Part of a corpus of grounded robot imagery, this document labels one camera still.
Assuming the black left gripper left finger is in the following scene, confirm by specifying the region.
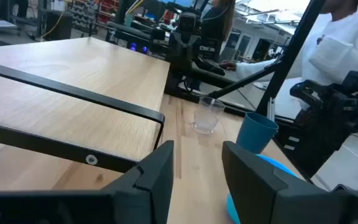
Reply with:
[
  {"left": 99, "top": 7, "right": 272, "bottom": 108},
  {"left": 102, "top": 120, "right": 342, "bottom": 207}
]
[{"left": 101, "top": 139, "right": 175, "bottom": 224}]

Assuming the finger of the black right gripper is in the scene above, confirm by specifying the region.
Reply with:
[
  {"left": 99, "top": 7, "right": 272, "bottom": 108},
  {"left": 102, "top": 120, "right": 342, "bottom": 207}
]
[{"left": 290, "top": 80, "right": 326, "bottom": 108}]

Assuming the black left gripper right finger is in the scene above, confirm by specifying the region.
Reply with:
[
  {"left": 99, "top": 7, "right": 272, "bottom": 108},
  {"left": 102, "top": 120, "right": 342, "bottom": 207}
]
[{"left": 221, "top": 141, "right": 338, "bottom": 224}]

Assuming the light blue plastic mug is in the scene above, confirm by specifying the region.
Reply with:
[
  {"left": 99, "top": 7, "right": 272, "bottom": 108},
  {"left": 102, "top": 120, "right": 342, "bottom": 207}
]
[{"left": 226, "top": 154, "right": 300, "bottom": 224}]

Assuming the dark teal plastic cup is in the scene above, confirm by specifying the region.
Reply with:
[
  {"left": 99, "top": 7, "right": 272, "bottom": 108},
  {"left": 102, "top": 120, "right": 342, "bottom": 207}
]
[{"left": 235, "top": 111, "right": 280, "bottom": 155}]

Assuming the clear glass mug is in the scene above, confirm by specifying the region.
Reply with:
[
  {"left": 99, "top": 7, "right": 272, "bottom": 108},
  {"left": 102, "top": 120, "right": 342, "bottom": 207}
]
[{"left": 191, "top": 96, "right": 226, "bottom": 135}]

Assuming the person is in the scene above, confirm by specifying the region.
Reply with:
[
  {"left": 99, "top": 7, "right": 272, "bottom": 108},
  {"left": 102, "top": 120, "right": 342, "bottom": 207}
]
[
  {"left": 219, "top": 0, "right": 358, "bottom": 97},
  {"left": 200, "top": 0, "right": 236, "bottom": 63}
]

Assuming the black equipment cabinet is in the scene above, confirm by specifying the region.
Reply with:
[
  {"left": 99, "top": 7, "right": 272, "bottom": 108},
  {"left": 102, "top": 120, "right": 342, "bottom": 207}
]
[{"left": 37, "top": 9, "right": 74, "bottom": 41}]

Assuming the grey flat cart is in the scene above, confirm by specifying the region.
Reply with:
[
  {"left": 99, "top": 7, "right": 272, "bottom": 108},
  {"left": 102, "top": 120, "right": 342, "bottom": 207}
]
[{"left": 0, "top": 18, "right": 22, "bottom": 35}]

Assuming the wooden shelf with black frame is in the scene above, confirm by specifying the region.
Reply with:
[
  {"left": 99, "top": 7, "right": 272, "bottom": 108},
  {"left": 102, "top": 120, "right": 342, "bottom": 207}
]
[{"left": 0, "top": 37, "right": 171, "bottom": 194}]

